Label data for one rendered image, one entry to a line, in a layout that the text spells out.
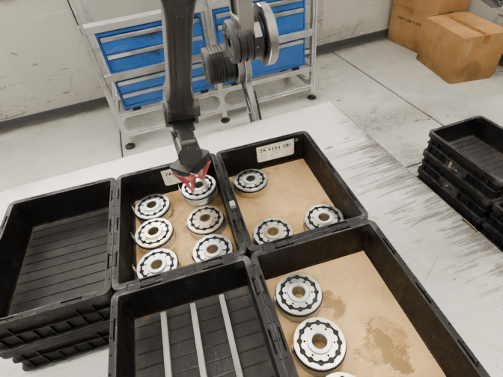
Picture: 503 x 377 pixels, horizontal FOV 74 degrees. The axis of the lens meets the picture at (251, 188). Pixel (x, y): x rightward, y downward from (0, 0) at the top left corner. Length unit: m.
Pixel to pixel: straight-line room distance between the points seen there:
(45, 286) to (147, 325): 0.31
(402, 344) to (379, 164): 0.74
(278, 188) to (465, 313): 0.58
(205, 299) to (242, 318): 0.10
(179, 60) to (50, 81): 3.06
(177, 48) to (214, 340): 0.58
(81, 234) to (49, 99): 2.77
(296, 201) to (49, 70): 3.01
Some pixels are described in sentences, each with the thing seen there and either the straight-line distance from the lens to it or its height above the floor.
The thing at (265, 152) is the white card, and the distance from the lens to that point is 1.07.
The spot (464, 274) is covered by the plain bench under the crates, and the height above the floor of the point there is 0.70.
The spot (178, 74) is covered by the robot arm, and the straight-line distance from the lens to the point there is 0.70.
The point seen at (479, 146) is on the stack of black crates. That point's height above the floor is 0.49.
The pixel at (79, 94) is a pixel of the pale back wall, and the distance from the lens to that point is 3.71.
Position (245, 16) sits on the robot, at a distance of 1.17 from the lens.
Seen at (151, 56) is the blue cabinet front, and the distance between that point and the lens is 2.67.
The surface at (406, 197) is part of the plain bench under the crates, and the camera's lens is 1.24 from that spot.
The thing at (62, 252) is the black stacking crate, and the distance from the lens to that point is 1.08.
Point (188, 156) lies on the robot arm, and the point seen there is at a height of 1.07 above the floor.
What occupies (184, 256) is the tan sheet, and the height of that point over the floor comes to 0.83.
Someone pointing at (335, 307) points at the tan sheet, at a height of 0.83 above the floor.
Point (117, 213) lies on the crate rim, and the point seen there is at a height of 0.93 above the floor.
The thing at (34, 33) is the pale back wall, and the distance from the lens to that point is 3.57.
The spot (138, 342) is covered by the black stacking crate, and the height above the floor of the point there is 0.83.
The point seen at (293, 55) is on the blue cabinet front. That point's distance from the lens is 2.98.
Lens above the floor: 1.54
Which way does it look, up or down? 43 degrees down
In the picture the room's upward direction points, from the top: 8 degrees counter-clockwise
